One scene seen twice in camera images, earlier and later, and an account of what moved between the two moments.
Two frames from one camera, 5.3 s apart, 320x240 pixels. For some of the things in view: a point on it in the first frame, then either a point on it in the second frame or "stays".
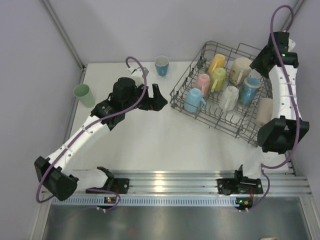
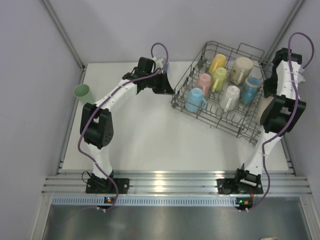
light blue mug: (194, 101) stays
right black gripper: (256, 63) -> (269, 90)
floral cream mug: (241, 69) stays
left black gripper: (155, 103) -> (164, 87)
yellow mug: (218, 62) stays
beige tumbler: (264, 111) stays
